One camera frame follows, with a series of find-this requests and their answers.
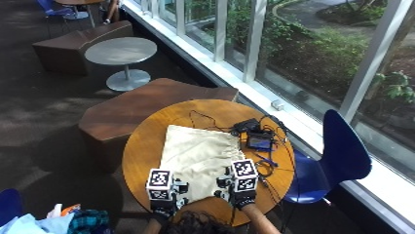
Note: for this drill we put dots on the round wooden table with metal leg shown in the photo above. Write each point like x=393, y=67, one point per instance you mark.
x=80, y=2

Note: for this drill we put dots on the black box device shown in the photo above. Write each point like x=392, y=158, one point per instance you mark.
x=247, y=124

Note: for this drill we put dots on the small white sill fitting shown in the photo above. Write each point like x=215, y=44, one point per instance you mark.
x=277, y=105

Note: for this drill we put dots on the grey round side table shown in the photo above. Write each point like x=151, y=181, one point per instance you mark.
x=122, y=52

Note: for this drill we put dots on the teal plaid cloth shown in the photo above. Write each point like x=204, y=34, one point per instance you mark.
x=88, y=221

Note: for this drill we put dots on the white marker cube on glove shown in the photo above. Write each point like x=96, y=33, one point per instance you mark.
x=160, y=183
x=245, y=175

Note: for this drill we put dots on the white marker cube on right glove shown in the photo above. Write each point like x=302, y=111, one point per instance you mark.
x=245, y=175

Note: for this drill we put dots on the blue chair with metal legs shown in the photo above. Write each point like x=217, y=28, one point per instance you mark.
x=56, y=9

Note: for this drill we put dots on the person's right hand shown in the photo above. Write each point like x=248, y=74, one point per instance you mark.
x=243, y=199

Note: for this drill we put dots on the blue pen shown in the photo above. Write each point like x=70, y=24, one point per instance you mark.
x=267, y=160

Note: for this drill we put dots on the small brown bench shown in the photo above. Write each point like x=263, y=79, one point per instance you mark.
x=74, y=44

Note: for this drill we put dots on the cream cloth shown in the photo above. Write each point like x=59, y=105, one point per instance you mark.
x=197, y=156

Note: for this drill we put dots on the blue plastic chair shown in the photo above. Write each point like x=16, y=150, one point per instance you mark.
x=341, y=156
x=10, y=206

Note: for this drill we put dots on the orange device with blue screen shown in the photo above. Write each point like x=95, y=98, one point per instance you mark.
x=261, y=141

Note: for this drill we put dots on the person's left hand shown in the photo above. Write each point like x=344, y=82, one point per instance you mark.
x=164, y=207

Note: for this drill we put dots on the white and orange packet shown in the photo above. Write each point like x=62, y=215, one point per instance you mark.
x=64, y=210

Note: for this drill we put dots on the large brown bench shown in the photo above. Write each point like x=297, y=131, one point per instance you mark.
x=143, y=104

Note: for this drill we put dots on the white marker cube on left glove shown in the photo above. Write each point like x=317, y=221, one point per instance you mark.
x=160, y=183

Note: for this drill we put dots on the light blue cloth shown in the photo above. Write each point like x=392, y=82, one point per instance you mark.
x=30, y=225

